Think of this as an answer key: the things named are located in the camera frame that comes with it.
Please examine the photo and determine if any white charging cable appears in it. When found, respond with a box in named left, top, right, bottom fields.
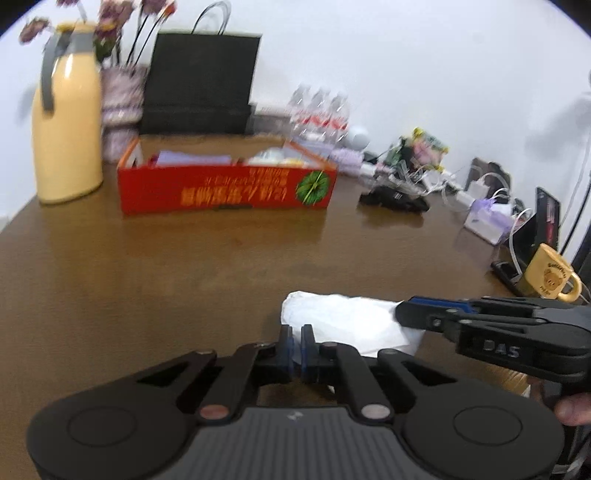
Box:
left=505, top=208, right=536, bottom=280

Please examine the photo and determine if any white cloth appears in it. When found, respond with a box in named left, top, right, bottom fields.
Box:
left=281, top=291, right=424, bottom=358

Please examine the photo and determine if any dark brown bag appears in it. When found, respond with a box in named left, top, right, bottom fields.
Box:
left=468, top=158, right=511, bottom=192

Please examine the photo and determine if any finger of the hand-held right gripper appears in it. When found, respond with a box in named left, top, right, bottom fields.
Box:
left=395, top=302, right=591, bottom=342
left=409, top=296, right=591, bottom=309

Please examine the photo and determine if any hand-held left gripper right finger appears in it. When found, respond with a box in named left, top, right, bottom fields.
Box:
left=300, top=325, right=458, bottom=424

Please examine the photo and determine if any dried rose bouquet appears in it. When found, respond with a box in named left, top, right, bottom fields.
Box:
left=18, top=0, right=178, bottom=65

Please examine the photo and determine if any purple cloth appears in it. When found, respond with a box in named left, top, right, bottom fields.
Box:
left=154, top=151, right=232, bottom=167

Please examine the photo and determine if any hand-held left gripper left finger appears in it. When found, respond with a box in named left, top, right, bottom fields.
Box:
left=134, top=325, right=295, bottom=424

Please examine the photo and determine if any yellow thermos jug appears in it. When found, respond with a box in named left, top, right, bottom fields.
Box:
left=31, top=22, right=105, bottom=205

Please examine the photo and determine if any red cardboard box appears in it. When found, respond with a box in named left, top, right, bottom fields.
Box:
left=117, top=136, right=338, bottom=216

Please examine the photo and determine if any colourful snack packet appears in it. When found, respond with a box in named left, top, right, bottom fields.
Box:
left=411, top=129, right=450, bottom=169

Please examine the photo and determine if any black paper bag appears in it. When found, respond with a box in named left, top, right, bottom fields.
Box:
left=140, top=0, right=262, bottom=136

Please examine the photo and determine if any yellow bear mug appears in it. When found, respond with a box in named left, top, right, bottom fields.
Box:
left=522, top=244, right=583, bottom=303

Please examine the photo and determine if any clear plastic container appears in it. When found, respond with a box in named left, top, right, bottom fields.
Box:
left=252, top=110, right=294, bottom=139

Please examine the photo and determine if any person's right hand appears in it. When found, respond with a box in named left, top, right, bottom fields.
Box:
left=526, top=376, right=591, bottom=426

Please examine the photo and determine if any marbled purple vase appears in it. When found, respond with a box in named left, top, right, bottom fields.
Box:
left=99, top=65, right=148, bottom=162

